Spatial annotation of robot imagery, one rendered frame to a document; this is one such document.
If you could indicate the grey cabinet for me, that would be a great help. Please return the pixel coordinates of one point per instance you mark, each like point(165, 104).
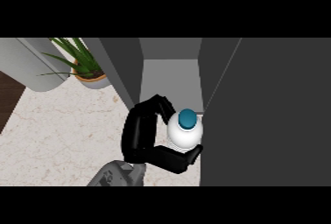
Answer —
point(172, 78)

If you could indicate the green potted plant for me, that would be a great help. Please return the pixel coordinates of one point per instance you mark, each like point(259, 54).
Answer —
point(88, 70)

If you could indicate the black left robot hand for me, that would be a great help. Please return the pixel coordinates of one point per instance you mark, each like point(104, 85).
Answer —
point(137, 137)

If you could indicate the narrow dark grey cabinet door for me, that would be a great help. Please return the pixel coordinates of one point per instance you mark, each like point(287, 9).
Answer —
point(120, 67)

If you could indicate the white bottle with teal cap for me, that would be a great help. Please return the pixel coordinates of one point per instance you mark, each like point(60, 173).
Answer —
point(185, 134)

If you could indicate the pale grey rounded appliance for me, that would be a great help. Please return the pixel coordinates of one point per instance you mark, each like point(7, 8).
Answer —
point(30, 64)

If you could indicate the large dark grey cabinet door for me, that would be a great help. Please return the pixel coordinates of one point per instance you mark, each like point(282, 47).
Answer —
point(267, 116)

